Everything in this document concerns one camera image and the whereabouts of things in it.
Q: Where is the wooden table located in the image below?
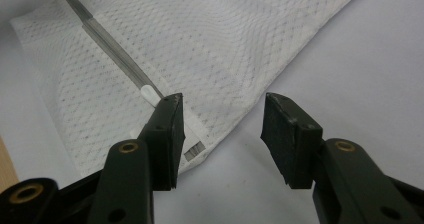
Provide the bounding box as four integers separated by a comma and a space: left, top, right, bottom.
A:
0, 135, 20, 194

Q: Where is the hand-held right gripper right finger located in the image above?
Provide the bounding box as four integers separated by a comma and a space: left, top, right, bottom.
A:
260, 92, 424, 224

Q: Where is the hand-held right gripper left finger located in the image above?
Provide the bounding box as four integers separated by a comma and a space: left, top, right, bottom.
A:
87, 92, 186, 224

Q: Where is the white mesh laundry bag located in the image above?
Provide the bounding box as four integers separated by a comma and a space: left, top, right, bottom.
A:
9, 0, 373, 178

